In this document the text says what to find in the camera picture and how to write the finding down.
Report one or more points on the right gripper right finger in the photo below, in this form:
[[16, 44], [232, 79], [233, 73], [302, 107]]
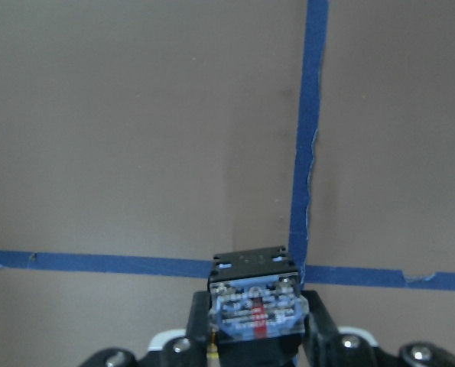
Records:
[[327, 344]]

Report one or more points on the yellow push button switch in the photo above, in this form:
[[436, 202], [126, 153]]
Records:
[[257, 310]]

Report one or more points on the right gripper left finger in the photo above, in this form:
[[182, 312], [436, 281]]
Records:
[[192, 346]]

